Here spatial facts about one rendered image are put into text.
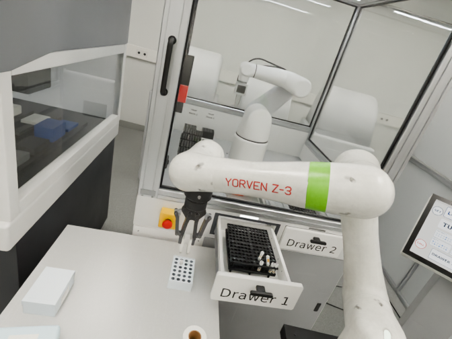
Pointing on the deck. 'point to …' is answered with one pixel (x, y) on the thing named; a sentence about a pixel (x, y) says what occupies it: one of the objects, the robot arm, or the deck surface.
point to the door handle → (167, 64)
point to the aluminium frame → (444, 73)
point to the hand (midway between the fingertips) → (185, 243)
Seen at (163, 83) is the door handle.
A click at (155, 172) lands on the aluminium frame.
